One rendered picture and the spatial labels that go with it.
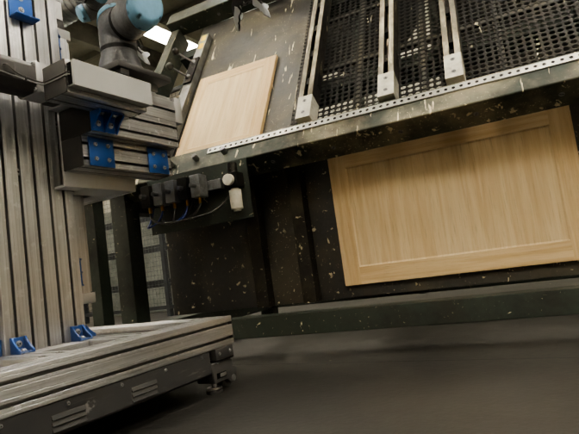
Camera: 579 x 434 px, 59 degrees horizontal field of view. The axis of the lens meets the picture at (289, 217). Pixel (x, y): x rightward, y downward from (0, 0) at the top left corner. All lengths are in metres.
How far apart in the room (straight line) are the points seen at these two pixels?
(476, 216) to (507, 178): 0.17
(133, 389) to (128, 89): 0.81
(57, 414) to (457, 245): 1.42
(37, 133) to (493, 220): 1.55
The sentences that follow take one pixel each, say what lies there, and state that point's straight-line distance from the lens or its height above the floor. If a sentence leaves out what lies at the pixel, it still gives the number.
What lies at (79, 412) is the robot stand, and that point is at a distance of 1.32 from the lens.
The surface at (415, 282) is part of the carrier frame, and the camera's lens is 2.05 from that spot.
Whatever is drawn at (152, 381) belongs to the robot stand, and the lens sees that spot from 1.45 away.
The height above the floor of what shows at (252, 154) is 0.81.
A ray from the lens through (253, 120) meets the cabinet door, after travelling 2.23.
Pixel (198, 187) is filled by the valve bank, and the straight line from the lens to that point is 2.01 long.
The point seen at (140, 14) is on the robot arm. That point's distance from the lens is 1.69.
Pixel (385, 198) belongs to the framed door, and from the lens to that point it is 2.05.
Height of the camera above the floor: 0.36
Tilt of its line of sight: 6 degrees up
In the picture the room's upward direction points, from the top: 8 degrees counter-clockwise
